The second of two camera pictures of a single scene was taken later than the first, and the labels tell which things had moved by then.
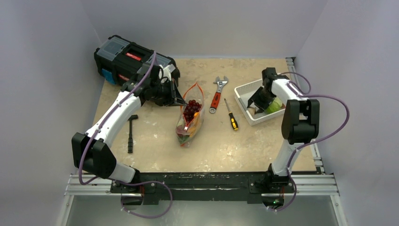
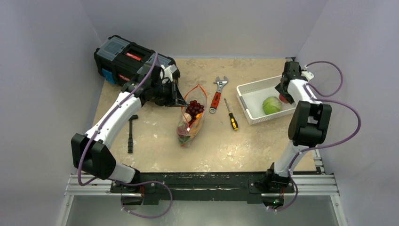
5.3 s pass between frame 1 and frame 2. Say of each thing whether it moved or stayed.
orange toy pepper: stayed
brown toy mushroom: moved
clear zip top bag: stayed
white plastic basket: stayed
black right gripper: moved
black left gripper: stayed
